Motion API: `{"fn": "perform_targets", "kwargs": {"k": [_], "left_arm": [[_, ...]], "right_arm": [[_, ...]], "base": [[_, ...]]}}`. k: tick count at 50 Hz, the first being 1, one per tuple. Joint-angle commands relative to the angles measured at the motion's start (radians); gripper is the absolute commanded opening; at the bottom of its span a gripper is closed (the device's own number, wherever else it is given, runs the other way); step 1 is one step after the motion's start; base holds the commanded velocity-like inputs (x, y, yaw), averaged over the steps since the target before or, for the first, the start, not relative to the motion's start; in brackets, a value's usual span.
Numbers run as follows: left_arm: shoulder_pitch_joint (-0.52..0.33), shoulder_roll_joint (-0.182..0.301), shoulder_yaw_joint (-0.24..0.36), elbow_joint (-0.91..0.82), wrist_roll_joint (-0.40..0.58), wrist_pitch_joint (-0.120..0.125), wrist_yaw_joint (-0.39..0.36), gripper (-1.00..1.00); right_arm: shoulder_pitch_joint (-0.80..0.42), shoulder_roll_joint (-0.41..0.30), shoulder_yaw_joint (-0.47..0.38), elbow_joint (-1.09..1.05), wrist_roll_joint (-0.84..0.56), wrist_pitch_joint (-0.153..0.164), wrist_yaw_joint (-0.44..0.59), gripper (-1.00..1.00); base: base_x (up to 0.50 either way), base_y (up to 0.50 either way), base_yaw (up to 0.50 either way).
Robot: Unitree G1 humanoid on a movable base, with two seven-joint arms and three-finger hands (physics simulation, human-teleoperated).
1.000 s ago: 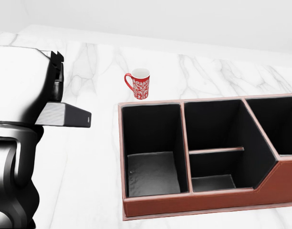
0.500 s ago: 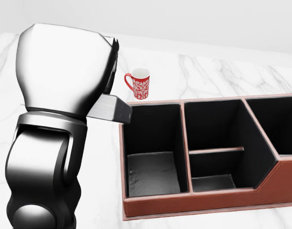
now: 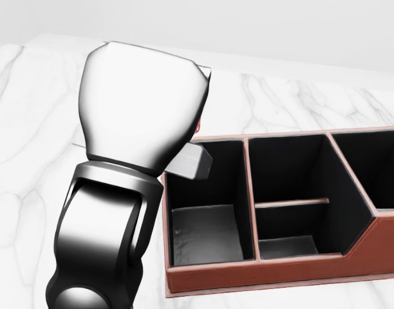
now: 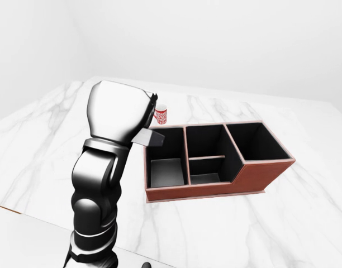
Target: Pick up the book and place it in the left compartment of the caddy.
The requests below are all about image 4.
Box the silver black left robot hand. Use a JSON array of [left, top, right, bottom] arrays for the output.
[[86, 80, 165, 148]]

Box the red-brown desk caddy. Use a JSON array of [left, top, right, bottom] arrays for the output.
[[142, 119, 297, 204]]

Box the red and white patterned mug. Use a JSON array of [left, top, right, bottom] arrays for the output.
[[154, 103, 169, 126]]

